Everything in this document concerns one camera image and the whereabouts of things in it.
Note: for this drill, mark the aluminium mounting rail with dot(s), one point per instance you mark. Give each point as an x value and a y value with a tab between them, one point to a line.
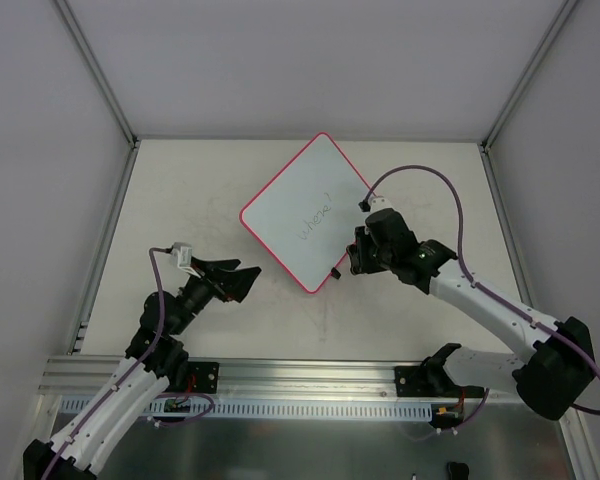
259	379

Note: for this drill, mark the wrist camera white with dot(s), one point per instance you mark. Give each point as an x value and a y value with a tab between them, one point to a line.
181	257
374	203

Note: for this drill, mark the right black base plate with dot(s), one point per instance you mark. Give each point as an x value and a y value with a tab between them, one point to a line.
408	381

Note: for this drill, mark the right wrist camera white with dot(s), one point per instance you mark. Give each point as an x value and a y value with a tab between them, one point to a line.
374	203

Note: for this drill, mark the aluminium frame post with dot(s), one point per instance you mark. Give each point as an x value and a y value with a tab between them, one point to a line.
78	37
522	84

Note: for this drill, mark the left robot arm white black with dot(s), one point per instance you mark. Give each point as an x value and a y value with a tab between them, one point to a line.
154	363

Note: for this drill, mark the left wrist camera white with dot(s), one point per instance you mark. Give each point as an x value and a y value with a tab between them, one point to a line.
181	257

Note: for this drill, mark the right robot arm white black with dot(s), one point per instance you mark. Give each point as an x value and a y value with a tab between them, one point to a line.
551	362

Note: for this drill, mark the white slotted cable duct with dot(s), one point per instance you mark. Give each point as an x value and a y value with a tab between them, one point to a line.
234	408

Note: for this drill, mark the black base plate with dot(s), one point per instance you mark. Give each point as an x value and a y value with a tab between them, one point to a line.
202	377
408	381

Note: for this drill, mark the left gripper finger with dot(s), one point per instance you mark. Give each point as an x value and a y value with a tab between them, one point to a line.
207	267
235	285

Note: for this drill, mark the black whiteboard clip lower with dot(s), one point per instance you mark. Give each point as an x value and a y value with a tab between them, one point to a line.
335	273

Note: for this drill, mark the black object bottom edge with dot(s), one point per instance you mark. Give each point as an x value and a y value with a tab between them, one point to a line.
457	471

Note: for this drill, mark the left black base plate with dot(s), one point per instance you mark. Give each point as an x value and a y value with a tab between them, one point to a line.
202	377

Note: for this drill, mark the left aluminium frame post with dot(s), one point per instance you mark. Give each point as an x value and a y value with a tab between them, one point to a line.
78	37

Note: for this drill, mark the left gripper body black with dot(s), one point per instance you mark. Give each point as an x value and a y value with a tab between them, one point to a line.
215	282

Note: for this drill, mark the right aluminium frame post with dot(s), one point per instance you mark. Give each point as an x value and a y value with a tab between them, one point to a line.
522	84

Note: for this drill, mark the pink framed whiteboard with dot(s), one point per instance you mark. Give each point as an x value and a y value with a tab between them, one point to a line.
306	214

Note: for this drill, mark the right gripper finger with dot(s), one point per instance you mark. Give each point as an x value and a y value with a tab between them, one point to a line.
360	263
362	244

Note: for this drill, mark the black bone-shaped eraser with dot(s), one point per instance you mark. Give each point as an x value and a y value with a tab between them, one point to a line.
353	255

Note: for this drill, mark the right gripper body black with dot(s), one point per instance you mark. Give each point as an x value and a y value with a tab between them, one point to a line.
358	251

